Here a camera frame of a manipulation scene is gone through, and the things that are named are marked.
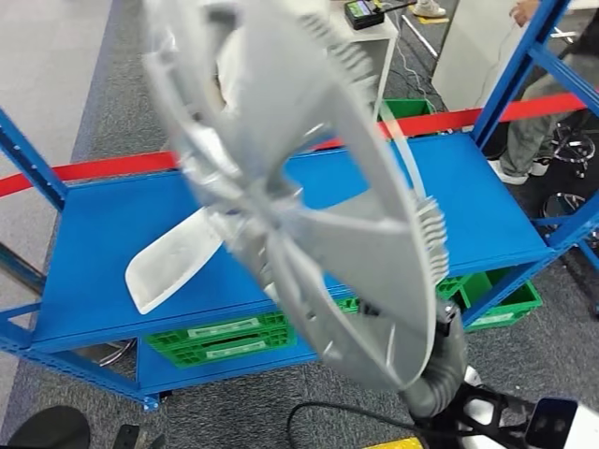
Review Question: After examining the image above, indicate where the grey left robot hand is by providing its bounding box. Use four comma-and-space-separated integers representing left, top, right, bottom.
112, 424, 165, 449

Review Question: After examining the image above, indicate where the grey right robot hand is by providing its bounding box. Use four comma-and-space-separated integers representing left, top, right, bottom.
435, 300, 464, 339

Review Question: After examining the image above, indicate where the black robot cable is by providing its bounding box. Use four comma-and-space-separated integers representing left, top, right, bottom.
286, 401, 450, 449

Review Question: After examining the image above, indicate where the green open plastic crate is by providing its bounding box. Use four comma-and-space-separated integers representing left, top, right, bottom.
452, 269, 544, 333

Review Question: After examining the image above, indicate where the grey plastic hubcap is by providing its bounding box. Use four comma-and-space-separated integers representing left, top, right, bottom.
142, 0, 450, 395

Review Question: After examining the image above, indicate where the black remote controller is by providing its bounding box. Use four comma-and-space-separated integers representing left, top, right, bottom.
344, 0, 418, 31

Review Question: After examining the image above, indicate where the black round stool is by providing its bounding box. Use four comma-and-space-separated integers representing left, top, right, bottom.
6, 405, 91, 449

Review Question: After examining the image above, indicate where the red barrier tape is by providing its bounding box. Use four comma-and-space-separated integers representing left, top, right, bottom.
0, 93, 588, 199

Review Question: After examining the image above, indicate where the blue metal shelf rack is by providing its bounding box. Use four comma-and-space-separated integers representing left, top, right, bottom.
0, 0, 599, 413

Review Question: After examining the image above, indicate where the green plastic bin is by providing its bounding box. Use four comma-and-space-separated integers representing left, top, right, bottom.
378, 98, 436, 125

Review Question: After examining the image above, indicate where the person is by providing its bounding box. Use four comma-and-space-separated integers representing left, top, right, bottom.
489, 0, 599, 186
411, 0, 448, 19

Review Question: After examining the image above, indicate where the white plastic trim part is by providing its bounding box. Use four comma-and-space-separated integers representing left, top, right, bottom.
125, 207, 225, 316

